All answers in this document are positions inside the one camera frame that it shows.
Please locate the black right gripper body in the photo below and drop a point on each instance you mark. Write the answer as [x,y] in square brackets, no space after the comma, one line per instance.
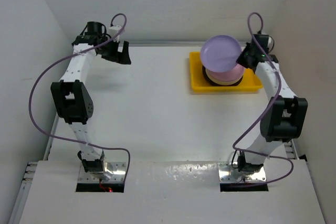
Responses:
[242,59]

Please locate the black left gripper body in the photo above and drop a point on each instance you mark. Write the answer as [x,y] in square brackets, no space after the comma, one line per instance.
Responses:
[109,51]

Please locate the pink plate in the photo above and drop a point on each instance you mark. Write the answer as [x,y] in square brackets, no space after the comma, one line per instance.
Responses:
[228,76]

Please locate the purple plate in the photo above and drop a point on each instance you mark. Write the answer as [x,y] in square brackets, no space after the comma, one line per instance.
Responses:
[219,53]

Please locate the orange plate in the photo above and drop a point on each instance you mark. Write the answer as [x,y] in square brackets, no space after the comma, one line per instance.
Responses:
[219,83]

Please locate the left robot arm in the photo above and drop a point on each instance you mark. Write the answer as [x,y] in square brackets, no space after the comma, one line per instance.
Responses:
[71,98]

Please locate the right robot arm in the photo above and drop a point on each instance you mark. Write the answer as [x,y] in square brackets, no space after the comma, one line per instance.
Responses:
[283,117]

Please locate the yellow plastic bin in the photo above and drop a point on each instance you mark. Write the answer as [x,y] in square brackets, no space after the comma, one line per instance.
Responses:
[250,82]

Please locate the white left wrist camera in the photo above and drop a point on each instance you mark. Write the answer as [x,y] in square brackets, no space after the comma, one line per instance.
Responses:
[114,29]

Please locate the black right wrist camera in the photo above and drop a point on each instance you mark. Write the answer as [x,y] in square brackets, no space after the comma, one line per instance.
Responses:
[264,41]

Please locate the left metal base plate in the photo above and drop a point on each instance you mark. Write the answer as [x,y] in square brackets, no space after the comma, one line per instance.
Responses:
[113,173]

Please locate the metal base plate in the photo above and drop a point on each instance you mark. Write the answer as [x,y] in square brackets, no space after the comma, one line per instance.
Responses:
[113,173]
[229,175]

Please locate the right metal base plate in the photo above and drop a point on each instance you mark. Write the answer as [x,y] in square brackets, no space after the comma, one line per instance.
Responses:
[229,175]

